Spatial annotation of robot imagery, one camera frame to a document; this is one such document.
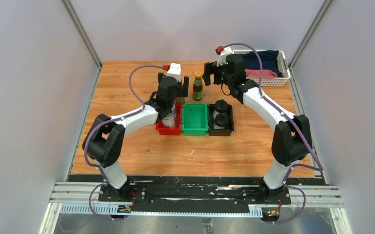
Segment black cap shaker bottle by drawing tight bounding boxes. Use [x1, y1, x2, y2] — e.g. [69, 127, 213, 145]
[213, 99, 229, 117]

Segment silver lid jar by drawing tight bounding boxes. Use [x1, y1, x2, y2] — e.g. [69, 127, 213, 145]
[162, 115, 176, 128]
[169, 103, 176, 117]

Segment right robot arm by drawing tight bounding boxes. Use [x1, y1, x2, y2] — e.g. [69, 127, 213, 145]
[203, 54, 312, 204]

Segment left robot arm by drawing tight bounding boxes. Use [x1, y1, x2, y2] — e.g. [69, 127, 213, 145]
[82, 75, 189, 201]

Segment left sauce bottle yellow cap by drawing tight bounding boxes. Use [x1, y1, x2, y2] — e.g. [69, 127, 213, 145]
[176, 97, 185, 104]

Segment sauce bottle yellow cap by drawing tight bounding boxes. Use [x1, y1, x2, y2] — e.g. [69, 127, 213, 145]
[193, 71, 203, 101]
[176, 97, 185, 104]

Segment right sauce bottle yellow cap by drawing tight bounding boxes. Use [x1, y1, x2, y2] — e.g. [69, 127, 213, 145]
[193, 71, 203, 101]

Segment pink cloth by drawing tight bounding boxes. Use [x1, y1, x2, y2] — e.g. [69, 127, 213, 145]
[245, 69, 277, 78]

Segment green plastic bin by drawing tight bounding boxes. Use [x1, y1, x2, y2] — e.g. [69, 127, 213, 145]
[181, 103, 208, 136]

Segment navy blue cloth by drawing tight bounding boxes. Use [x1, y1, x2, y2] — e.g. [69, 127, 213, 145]
[241, 50, 283, 78]

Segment red plastic bin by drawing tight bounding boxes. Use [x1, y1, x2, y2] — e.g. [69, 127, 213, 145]
[156, 103, 182, 136]

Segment white plastic basket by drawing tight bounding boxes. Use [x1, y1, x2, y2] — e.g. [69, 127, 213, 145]
[233, 50, 290, 87]

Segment black plastic bin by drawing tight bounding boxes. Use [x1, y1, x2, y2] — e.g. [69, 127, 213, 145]
[207, 104, 235, 137]

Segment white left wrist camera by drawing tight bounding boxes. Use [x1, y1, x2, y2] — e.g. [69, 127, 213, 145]
[166, 63, 181, 83]

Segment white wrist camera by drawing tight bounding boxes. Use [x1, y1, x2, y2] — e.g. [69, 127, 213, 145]
[216, 46, 233, 67]
[166, 63, 181, 83]

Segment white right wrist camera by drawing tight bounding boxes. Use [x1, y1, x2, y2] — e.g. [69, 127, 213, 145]
[216, 46, 233, 67]

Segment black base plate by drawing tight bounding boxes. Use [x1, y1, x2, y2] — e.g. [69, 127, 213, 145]
[97, 175, 291, 213]

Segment aluminium frame rail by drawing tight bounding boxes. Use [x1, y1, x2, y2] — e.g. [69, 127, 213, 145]
[39, 176, 352, 234]

